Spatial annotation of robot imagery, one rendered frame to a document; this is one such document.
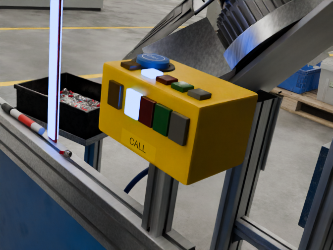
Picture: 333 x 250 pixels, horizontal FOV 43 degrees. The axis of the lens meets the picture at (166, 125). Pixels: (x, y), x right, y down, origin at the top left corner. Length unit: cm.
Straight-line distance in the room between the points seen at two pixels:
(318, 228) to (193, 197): 137
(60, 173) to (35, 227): 20
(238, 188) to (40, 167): 51
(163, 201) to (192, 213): 163
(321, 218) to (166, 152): 57
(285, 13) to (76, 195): 48
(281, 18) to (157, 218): 44
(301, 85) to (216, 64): 311
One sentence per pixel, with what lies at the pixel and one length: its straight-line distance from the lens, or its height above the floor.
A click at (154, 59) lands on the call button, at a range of 50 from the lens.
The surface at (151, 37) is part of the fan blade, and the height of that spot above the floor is 100.
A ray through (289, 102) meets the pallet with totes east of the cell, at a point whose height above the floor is 8.
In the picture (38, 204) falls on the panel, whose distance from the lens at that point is 87.
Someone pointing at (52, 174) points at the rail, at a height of 83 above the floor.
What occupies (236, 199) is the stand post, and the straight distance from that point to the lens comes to 108.
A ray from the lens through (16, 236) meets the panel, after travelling 103.
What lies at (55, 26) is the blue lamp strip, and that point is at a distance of 71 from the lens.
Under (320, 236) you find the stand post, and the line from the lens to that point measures 98.
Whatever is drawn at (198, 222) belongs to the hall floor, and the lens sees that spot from 211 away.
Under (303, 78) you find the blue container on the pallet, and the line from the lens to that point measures 393.
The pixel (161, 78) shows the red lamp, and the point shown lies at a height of 108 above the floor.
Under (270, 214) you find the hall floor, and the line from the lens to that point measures 231.
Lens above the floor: 121
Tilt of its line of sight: 23 degrees down
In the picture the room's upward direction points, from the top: 8 degrees clockwise
